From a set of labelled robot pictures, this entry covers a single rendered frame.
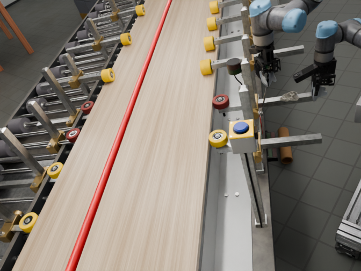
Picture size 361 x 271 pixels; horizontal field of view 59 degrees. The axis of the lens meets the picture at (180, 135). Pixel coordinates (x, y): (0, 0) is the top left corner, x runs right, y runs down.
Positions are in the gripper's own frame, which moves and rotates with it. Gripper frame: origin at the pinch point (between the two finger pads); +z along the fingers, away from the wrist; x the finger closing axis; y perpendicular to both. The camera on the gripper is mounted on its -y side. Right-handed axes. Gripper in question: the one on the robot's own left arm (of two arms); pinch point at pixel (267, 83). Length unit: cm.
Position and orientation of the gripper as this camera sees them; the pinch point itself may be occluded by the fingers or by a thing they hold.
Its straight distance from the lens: 141.2
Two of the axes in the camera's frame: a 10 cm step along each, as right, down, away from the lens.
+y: 2.0, 6.1, -7.6
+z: 2.8, 7.1, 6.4
